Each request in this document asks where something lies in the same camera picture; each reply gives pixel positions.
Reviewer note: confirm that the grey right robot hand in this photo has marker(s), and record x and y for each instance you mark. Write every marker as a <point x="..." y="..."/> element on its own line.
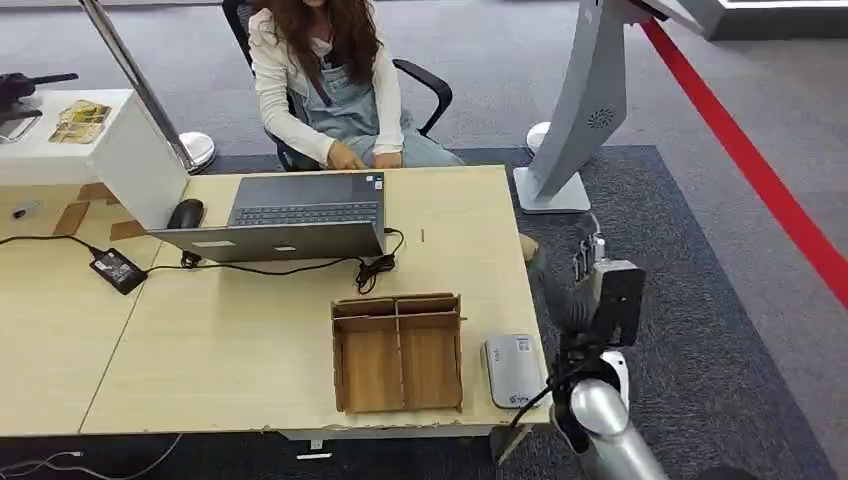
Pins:
<point x="563" y="298"/>

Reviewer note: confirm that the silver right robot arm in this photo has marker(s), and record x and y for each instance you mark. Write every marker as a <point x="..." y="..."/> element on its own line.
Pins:
<point x="609" y="430"/>

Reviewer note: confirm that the grey card reader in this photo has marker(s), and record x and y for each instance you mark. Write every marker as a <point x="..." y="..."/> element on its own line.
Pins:
<point x="511" y="371"/>

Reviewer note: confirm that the white round stanchion base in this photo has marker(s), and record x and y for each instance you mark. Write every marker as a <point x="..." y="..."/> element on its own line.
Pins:
<point x="538" y="136"/>

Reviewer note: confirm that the wooden card box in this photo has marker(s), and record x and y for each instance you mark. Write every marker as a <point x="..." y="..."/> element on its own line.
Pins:
<point x="397" y="368"/>

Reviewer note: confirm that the grey kiosk stand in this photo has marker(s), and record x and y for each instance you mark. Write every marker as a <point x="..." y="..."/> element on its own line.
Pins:
<point x="590" y="99"/>

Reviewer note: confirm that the red barrier belt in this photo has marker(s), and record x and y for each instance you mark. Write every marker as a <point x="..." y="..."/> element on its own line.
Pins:
<point x="748" y="156"/>

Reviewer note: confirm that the black office chair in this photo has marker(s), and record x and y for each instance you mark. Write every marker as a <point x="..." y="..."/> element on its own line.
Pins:
<point x="430" y="83"/>

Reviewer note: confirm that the grey open laptop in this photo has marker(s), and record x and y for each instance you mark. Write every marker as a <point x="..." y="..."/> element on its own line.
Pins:
<point x="298" y="242"/>

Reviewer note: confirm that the person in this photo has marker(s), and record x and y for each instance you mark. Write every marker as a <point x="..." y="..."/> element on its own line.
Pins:
<point x="331" y="99"/>

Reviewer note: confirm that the grey platform with light strip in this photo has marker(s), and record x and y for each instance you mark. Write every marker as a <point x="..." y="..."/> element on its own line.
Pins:
<point x="782" y="20"/>

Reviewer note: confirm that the black computer mouse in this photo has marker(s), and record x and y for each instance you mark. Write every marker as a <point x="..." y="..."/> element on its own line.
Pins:
<point x="186" y="214"/>

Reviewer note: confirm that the black power adapter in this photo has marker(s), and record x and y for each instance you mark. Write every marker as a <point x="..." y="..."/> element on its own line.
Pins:
<point x="118" y="271"/>

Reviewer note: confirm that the white cabinet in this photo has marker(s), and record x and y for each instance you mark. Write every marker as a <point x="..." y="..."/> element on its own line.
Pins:
<point x="132" y="162"/>

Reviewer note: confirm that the steel stanchion pole with base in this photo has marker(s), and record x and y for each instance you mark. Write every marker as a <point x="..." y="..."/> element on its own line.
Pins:
<point x="142" y="86"/>

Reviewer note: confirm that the brown cardboard piece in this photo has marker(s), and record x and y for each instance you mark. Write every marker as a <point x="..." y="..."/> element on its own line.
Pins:
<point x="71" y="218"/>
<point x="96" y="193"/>

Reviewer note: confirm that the yellow printed brochure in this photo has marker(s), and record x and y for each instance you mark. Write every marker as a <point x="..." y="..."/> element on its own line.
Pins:
<point x="81" y="122"/>

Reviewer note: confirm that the small black desk item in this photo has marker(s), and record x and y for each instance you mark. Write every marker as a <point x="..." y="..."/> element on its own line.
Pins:
<point x="25" y="212"/>

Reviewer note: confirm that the black device on cabinet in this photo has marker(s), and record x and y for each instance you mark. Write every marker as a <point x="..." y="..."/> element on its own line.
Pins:
<point x="14" y="89"/>

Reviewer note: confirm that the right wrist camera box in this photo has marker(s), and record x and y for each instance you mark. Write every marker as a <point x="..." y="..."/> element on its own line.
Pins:
<point x="619" y="305"/>

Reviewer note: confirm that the wooden table bracket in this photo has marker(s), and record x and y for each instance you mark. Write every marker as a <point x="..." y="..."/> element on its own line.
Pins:
<point x="510" y="442"/>

